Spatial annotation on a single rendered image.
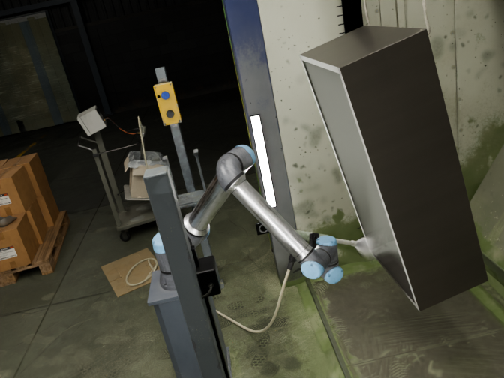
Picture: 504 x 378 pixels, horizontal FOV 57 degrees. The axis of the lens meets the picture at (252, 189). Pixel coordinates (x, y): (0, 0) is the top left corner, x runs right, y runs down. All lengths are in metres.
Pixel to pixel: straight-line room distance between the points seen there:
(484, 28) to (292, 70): 1.21
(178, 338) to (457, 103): 2.23
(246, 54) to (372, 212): 1.17
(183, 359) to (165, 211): 1.77
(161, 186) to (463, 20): 2.58
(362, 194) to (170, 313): 1.21
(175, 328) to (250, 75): 1.50
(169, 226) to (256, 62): 1.98
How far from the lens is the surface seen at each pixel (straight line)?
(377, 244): 2.70
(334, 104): 2.45
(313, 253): 2.01
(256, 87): 2.87
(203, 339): 1.13
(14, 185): 4.79
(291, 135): 2.97
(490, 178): 3.52
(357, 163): 2.57
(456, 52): 3.24
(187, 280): 1.04
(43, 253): 4.78
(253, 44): 2.84
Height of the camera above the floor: 1.92
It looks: 22 degrees down
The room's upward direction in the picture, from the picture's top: 12 degrees counter-clockwise
